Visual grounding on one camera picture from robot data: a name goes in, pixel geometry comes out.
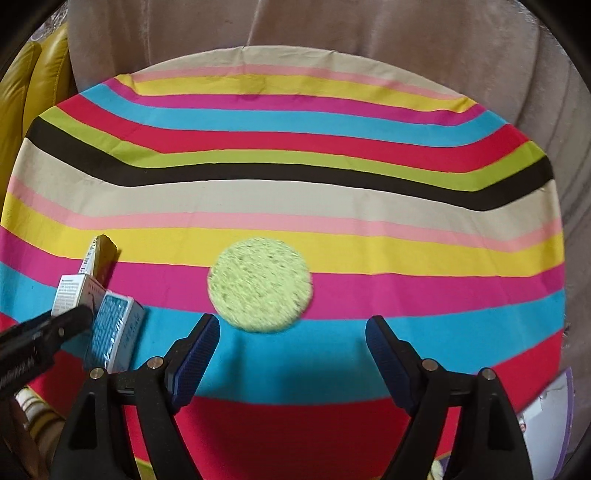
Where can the striped colourful tablecloth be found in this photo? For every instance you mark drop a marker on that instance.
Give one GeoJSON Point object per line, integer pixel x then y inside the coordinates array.
{"type": "Point", "coordinates": [286, 175]}

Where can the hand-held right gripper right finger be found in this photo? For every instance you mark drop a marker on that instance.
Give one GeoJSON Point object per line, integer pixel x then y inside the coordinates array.
{"type": "Point", "coordinates": [388, 362]}

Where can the blue patterned box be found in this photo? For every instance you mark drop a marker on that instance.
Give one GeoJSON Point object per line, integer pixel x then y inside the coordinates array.
{"type": "Point", "coordinates": [115, 327]}

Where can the yellow leather sofa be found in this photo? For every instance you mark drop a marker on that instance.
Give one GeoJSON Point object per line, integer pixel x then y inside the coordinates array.
{"type": "Point", "coordinates": [32, 74]}

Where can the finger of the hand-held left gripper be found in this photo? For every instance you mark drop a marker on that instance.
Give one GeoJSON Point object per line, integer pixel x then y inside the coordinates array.
{"type": "Point", "coordinates": [51, 325]}

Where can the gold yellow box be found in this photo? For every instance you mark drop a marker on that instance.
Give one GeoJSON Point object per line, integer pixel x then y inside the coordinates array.
{"type": "Point", "coordinates": [101, 256]}

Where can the purple white storage box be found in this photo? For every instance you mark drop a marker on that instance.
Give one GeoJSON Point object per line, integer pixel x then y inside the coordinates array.
{"type": "Point", "coordinates": [549, 415]}

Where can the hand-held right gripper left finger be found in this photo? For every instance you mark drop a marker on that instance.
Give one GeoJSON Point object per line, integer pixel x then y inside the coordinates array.
{"type": "Point", "coordinates": [198, 355]}

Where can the round green sponge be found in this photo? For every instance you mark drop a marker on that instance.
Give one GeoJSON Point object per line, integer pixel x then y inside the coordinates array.
{"type": "Point", "coordinates": [261, 286]}

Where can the white grey printed box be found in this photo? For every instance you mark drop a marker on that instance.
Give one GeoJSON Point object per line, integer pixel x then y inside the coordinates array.
{"type": "Point", "coordinates": [74, 295]}

